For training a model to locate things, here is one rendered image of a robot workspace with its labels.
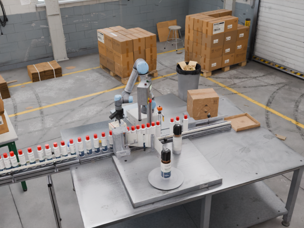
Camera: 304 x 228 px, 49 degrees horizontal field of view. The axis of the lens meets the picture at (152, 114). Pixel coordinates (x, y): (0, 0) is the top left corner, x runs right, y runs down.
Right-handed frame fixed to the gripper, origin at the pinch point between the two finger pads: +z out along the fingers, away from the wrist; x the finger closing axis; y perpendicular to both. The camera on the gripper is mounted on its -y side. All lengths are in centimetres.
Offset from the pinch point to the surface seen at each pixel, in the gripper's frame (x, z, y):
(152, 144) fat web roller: -64, -9, 6
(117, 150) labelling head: -53, -7, -25
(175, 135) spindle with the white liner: -76, -20, 24
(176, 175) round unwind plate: -105, -1, 6
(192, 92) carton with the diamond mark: -18, -26, 86
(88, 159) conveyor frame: -38, 4, -49
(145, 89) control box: -44, -58, 11
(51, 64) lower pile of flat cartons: 423, 67, 40
